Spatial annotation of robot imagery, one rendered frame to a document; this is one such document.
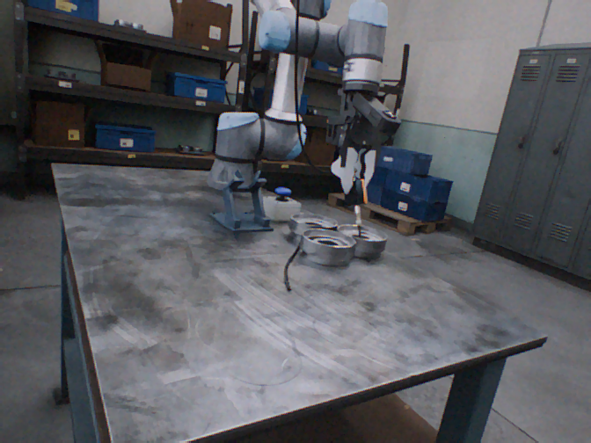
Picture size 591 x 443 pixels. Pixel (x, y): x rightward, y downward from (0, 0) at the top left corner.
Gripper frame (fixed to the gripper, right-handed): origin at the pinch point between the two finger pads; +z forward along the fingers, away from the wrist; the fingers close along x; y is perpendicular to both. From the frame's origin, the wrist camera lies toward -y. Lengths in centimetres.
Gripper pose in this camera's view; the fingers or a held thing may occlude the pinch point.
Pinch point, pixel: (356, 188)
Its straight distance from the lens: 85.6
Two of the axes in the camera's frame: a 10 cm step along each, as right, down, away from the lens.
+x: -8.6, -0.1, -5.1
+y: -5.0, -1.6, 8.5
